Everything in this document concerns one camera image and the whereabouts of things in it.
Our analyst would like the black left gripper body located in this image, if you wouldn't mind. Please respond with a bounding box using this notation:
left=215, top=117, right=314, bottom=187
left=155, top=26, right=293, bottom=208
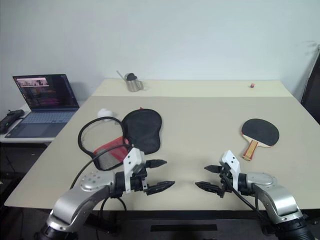
left=129, top=159, right=150, bottom=197

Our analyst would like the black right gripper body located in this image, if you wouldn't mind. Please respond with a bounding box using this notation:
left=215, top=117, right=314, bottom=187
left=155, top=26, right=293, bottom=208
left=216, top=163, right=235, bottom=200

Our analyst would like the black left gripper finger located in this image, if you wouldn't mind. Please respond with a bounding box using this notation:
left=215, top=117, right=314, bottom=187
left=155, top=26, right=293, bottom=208
left=146, top=180, right=176, bottom=197
left=146, top=158, right=168, bottom=169

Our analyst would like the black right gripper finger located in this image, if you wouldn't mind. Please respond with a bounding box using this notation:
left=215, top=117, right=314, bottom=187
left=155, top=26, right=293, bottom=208
left=204, top=164, right=222, bottom=174
left=194, top=181, right=222, bottom=196

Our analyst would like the black rubber table tennis paddle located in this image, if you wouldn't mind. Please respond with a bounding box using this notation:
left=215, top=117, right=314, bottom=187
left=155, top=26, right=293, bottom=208
left=241, top=118, right=280, bottom=162

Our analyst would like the white rounded lump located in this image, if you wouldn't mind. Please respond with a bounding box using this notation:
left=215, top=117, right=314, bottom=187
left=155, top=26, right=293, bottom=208
left=97, top=108, right=114, bottom=122

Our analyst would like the silver metal watering can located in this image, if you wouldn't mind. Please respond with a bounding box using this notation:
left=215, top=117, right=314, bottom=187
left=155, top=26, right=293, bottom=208
left=116, top=70, right=145, bottom=93

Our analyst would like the white side table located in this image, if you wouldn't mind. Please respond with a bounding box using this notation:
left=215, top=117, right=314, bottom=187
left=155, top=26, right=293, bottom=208
left=0, top=102, right=85, bottom=145

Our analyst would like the open grey laptop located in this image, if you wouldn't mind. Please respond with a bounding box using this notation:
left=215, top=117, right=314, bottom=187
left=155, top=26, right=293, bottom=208
left=4, top=73, right=81, bottom=139

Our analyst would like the black office chair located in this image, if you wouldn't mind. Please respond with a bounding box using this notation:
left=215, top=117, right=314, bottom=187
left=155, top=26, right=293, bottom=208
left=300, top=43, right=320, bottom=126

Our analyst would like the black box device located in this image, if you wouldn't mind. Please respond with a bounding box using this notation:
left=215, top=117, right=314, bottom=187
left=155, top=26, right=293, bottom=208
left=0, top=108, right=26, bottom=135

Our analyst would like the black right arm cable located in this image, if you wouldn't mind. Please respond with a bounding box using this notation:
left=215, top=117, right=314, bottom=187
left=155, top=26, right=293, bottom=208
left=221, top=172, right=261, bottom=213

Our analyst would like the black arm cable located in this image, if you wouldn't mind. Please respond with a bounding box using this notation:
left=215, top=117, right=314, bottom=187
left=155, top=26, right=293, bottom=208
left=70, top=146, right=131, bottom=218
left=221, top=172, right=261, bottom=213

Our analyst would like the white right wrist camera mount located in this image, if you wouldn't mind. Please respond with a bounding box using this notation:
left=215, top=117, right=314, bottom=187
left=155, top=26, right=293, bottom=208
left=219, top=149, right=241, bottom=193

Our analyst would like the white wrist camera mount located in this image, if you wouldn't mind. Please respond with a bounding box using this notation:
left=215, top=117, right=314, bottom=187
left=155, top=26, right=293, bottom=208
left=219, top=149, right=241, bottom=193
left=122, top=147, right=144, bottom=195

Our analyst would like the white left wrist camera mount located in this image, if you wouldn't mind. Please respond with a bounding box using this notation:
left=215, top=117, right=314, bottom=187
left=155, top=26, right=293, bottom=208
left=122, top=147, right=144, bottom=195

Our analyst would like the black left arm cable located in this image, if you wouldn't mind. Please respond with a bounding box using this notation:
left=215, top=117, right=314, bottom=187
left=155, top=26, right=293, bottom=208
left=70, top=146, right=131, bottom=218

